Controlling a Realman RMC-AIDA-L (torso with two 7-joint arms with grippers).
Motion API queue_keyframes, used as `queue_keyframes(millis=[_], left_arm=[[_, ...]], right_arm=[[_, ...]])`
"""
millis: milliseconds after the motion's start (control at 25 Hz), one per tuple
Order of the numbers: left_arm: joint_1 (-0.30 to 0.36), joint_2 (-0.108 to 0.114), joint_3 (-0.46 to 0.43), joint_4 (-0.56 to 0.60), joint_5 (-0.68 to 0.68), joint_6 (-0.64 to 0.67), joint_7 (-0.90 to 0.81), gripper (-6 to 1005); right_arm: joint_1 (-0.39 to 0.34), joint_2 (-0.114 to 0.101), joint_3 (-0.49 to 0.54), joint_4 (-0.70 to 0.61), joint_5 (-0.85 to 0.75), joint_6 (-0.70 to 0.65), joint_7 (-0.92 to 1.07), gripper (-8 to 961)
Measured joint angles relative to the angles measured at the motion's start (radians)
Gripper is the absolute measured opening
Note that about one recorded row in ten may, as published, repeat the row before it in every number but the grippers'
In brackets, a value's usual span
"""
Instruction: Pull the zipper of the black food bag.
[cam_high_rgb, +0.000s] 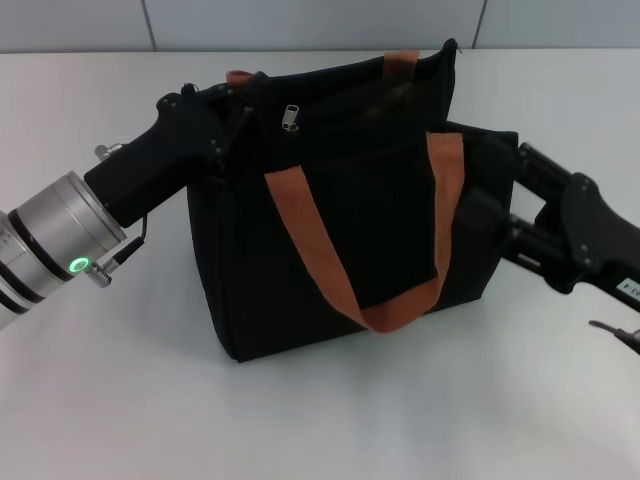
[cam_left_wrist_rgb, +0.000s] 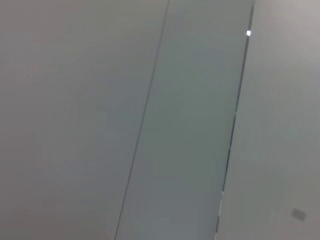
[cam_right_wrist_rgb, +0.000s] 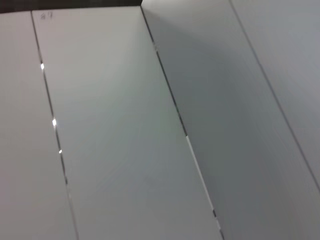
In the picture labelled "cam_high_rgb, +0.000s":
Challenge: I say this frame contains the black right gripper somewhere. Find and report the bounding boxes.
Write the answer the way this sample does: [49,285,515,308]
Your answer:
[459,142,640,315]

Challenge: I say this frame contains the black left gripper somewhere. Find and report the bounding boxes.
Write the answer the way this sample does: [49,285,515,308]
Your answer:
[83,72,269,230]

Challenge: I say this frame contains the silver zipper pull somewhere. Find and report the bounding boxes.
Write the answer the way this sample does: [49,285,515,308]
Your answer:
[282,103,303,134]

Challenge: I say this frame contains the black food bag orange handles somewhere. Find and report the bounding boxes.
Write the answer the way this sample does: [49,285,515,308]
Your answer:
[185,38,519,364]

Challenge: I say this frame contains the right black cable silver plug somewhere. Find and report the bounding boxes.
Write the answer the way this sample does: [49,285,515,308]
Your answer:
[588,319,640,357]

